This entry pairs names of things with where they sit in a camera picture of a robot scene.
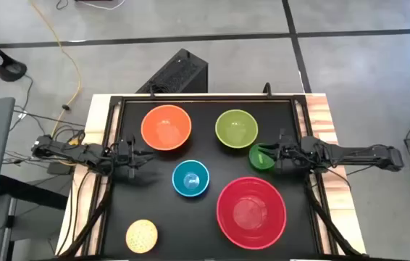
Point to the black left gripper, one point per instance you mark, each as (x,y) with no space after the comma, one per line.
(125,161)

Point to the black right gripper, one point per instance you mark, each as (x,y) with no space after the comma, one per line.
(288,159)

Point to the orange plastic bowl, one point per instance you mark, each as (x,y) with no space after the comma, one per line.
(166,127)

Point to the light green plastic bowl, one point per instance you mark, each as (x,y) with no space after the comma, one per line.
(236,128)

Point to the blue plastic bowl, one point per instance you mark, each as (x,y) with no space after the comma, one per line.
(190,178)

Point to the yellow perforated bowl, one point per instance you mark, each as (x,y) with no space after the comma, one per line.
(141,236)

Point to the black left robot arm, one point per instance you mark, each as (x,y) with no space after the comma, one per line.
(82,152)

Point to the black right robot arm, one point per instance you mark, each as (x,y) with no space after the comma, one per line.
(350,154)

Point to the small dark green bowl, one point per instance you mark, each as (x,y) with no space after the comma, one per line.
(259,161)

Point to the large red plastic bowl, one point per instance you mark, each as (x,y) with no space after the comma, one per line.
(251,214)

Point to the black table mat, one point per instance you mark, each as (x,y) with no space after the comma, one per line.
(190,214)

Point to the black computer tower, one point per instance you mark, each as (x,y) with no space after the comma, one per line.
(179,74)

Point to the grey side desk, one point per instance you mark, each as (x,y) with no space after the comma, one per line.
(27,217)

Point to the black floor stand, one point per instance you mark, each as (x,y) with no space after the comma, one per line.
(4,65)

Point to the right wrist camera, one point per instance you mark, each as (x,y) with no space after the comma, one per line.
(285,136)

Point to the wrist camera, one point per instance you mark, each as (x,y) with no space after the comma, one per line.
(127,142)
(285,136)

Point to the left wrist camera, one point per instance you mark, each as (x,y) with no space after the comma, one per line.
(127,142)

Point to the black metal table frame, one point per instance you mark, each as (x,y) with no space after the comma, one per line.
(208,97)

